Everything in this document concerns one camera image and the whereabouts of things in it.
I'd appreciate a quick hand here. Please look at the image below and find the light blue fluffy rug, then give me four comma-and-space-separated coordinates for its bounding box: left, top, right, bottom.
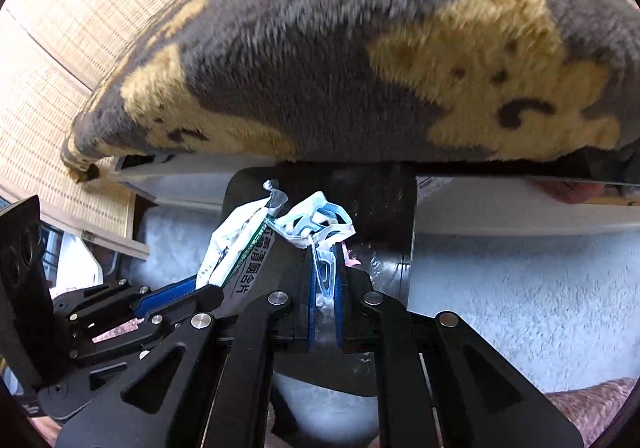
127, 205, 640, 448

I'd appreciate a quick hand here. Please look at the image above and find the grey tan bear printed blanket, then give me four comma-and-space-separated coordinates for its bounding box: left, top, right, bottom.
60, 0, 640, 186

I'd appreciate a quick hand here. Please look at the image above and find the black trash bin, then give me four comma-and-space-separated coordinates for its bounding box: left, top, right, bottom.
220, 165, 418, 399

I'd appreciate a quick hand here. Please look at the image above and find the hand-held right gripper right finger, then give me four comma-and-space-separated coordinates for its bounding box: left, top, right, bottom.
332, 243, 586, 448

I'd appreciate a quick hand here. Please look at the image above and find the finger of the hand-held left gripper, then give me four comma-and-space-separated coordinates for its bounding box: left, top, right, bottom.
69, 312, 198, 370
52, 275, 226, 325

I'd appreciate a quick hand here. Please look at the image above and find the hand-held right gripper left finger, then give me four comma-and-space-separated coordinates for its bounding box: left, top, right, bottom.
55, 248, 331, 448

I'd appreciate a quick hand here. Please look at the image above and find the white green foil wrapper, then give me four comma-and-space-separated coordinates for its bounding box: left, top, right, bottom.
195, 180, 291, 301

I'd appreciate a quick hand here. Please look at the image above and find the clear blue plastic wrapper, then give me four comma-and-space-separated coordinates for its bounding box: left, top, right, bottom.
277, 192, 358, 354

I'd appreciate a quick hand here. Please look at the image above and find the woven bamboo screen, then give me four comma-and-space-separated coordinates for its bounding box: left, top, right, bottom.
0, 0, 236, 253

